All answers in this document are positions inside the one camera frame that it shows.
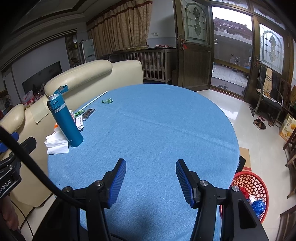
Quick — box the beige curtain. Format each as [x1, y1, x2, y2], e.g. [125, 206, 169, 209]
[86, 1, 153, 58]

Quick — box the teal insulated bottle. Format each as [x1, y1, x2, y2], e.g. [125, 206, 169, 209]
[47, 84, 83, 147]

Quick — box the black metal chair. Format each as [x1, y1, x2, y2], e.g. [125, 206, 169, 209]
[249, 66, 291, 126]

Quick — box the blue tablecloth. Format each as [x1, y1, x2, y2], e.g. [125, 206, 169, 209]
[48, 84, 240, 240]

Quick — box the white folded tissue stack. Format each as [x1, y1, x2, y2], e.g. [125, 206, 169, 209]
[45, 132, 69, 155]

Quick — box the cardboard box on floor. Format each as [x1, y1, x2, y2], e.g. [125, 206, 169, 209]
[239, 147, 252, 171]

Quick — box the black phone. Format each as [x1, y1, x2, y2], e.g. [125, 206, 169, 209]
[235, 156, 246, 173]

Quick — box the green candy wrapper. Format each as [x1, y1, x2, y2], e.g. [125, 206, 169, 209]
[102, 98, 113, 104]

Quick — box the dark snack wrapper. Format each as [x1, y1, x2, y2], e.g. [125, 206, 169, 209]
[82, 108, 95, 121]

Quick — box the pair of slippers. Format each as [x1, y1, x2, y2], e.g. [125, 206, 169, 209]
[253, 118, 266, 130]

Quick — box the white stick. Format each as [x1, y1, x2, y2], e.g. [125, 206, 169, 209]
[78, 91, 108, 111]

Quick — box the red mesh trash basket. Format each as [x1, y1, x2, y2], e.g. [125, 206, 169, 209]
[231, 171, 269, 223]

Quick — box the yellow printed carton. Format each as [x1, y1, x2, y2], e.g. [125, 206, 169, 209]
[280, 113, 296, 141]

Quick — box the cream leather sofa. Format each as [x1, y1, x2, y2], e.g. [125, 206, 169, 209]
[0, 59, 144, 207]

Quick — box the blue plastic bag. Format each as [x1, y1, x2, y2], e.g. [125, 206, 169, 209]
[251, 200, 266, 218]

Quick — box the wooden crib railing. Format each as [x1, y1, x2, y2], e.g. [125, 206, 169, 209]
[115, 48, 177, 84]

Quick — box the person left hand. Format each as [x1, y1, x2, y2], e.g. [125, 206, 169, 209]
[1, 196, 19, 230]

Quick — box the black television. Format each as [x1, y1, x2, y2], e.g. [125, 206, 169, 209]
[22, 62, 62, 94]

